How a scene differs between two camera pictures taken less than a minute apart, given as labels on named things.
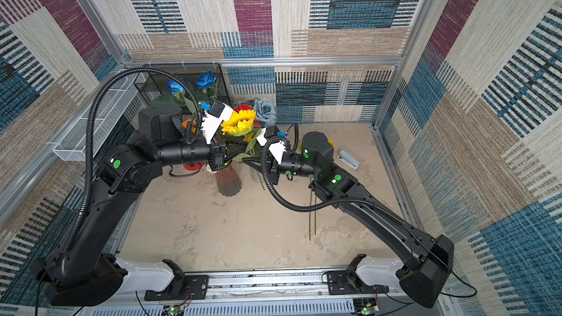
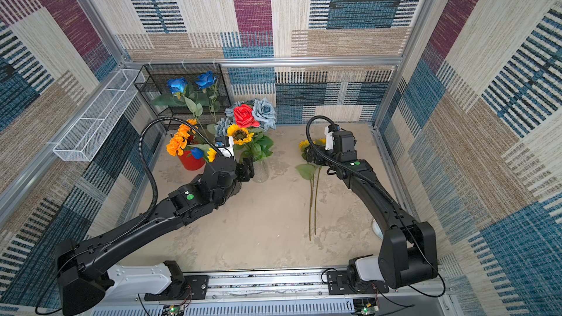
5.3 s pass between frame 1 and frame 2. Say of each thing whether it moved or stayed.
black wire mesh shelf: stayed
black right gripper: moved
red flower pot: stayed
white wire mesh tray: stayed
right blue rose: stayed
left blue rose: stayed
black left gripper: moved
